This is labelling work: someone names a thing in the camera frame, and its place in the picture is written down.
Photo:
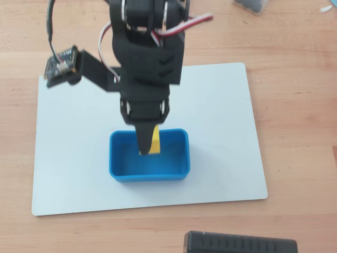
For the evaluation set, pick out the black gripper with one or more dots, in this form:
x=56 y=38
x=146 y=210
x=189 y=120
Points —
x=144 y=113

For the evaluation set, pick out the yellow cube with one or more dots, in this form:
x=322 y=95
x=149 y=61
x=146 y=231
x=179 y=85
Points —
x=156 y=142

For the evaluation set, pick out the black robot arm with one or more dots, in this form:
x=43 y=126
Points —
x=139 y=11

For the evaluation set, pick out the blue rectangular bin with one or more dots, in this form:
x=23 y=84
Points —
x=158 y=178

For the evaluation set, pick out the white rectangular board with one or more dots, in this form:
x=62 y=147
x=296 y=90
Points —
x=223 y=131

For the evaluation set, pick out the black ribbed device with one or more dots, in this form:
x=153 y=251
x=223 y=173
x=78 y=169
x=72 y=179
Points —
x=237 y=243

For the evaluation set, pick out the clear plastic container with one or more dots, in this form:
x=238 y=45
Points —
x=251 y=4

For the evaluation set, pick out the white paper scrap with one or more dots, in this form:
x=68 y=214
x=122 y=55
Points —
x=326 y=8

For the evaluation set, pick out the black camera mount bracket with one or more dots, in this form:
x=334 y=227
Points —
x=96 y=71

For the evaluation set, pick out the camera circuit board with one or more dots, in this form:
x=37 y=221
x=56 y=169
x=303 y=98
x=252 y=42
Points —
x=60 y=66

